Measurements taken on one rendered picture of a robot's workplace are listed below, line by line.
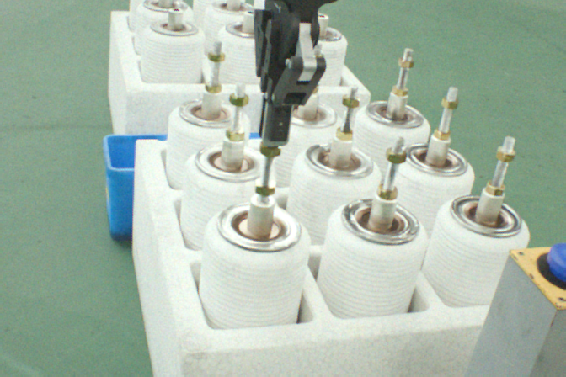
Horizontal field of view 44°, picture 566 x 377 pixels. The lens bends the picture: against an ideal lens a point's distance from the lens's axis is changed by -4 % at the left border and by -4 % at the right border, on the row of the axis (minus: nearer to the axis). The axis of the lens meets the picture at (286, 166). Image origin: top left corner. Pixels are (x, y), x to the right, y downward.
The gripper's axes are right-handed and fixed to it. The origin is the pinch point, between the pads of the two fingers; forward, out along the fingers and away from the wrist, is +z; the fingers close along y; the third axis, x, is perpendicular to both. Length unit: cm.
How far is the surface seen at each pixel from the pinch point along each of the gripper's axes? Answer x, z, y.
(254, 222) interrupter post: -0.8, 9.6, 0.7
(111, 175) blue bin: -10.8, 24.7, -33.9
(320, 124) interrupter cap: 12.2, 10.4, -20.2
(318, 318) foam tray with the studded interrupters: 5.3, 17.8, 4.6
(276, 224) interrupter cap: 1.7, 10.7, -0.5
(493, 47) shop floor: 107, 36, -127
